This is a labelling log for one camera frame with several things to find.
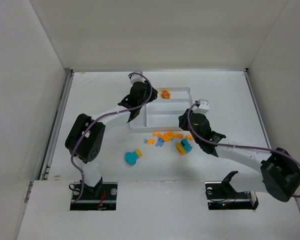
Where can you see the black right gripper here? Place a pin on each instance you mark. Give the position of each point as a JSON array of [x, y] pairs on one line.
[[194, 119]]

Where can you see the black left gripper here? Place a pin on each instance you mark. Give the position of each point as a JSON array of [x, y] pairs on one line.
[[145, 89]]

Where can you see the yellow oval butterfly lego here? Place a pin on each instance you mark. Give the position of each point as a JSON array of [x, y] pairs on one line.
[[165, 94]]

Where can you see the teal long lego brick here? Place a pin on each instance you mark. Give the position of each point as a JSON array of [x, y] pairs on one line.
[[185, 146]]

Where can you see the yellow square lego brick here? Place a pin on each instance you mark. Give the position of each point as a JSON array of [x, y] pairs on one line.
[[139, 153]]

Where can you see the teal rounded lego piece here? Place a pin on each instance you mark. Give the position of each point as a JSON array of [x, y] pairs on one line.
[[131, 158]]

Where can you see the yellow rounded lego brick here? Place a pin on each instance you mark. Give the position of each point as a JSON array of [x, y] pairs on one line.
[[180, 148]]

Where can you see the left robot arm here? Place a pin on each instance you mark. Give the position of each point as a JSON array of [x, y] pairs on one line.
[[85, 138]]

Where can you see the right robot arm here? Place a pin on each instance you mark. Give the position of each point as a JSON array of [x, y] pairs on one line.
[[274, 171]]

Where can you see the orange brick right end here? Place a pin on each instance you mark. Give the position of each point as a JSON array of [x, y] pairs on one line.
[[178, 135]]

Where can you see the white divided sorting tray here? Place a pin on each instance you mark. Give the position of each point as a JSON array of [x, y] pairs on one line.
[[162, 114]]

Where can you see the orange curved tube piece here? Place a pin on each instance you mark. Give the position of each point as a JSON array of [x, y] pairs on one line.
[[168, 136]]

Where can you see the light blue flat plate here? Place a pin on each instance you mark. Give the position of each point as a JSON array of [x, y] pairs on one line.
[[160, 142]]

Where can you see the orange rectangular lego brick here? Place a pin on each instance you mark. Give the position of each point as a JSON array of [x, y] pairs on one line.
[[159, 135]]

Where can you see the orange curved quarter piece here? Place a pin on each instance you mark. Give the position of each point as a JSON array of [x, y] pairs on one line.
[[151, 142]]

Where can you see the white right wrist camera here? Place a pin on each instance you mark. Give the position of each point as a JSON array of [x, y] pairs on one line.
[[202, 106]]

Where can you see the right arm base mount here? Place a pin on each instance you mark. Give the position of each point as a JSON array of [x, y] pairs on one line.
[[222, 196]]

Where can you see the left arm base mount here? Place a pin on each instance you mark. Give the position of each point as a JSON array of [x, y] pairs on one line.
[[105, 198]]

